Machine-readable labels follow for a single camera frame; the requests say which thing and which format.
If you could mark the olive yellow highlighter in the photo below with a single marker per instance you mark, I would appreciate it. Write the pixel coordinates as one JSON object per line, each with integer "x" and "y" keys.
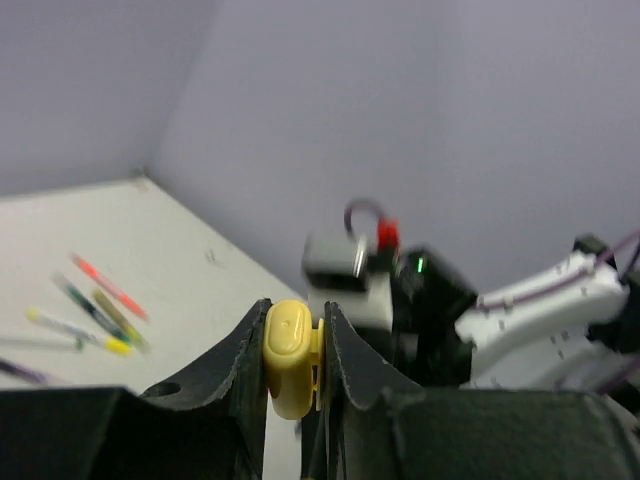
{"x": 120, "y": 320}

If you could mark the green capped white marker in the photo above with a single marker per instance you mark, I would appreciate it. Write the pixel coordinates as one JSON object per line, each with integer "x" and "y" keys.
{"x": 19, "y": 342}

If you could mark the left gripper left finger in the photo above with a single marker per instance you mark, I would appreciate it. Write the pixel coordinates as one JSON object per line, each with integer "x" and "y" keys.
{"x": 217, "y": 408}

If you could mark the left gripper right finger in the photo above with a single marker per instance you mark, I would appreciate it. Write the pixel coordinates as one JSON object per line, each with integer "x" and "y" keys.
{"x": 357, "y": 434}

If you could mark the purple pen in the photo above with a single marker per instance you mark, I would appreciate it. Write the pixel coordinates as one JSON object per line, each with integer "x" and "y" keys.
{"x": 23, "y": 373}

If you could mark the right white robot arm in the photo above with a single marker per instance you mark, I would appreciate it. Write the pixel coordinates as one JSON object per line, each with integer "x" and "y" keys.
{"x": 574, "y": 326}

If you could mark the yellow capped white marker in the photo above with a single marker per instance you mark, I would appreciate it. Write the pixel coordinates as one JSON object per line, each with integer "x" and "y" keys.
{"x": 108, "y": 342}

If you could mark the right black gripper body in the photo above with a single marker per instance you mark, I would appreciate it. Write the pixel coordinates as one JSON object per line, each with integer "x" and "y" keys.
{"x": 429, "y": 296}

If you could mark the yellow pen cap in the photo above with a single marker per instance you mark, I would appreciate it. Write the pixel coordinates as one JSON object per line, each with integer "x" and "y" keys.
{"x": 293, "y": 357}

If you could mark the orange highlighter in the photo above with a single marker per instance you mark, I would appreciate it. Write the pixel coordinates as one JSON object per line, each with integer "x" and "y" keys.
{"x": 110, "y": 287}

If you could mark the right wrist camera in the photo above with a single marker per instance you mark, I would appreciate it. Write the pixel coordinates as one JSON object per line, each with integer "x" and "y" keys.
{"x": 342, "y": 270}

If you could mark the dark green clear highlighter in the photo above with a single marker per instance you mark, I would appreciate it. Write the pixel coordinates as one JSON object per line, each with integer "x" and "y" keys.
{"x": 88, "y": 307}

